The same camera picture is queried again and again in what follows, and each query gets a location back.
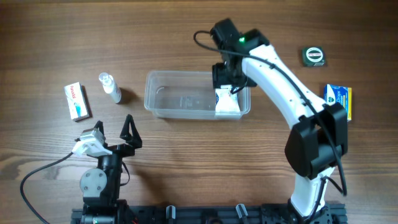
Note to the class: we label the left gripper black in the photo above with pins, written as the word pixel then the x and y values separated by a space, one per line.
pixel 117 149

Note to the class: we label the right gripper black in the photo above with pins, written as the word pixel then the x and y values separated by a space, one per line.
pixel 224 79

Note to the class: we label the white pouch packet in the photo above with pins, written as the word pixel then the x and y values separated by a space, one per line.
pixel 227 106

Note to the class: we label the green round-label box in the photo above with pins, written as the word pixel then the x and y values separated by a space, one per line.
pixel 313 57

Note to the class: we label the blue VapoDrops box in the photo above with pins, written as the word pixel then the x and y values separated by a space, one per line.
pixel 339 94

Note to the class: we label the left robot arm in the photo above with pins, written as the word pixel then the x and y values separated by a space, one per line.
pixel 101 185

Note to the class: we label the clear plastic container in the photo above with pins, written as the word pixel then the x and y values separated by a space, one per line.
pixel 189 95

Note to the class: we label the white spray bottle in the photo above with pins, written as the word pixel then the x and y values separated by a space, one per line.
pixel 110 87

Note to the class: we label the white Panadol box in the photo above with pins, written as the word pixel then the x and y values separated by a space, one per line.
pixel 76 102

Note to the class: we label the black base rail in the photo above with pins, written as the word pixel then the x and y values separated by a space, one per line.
pixel 266 213

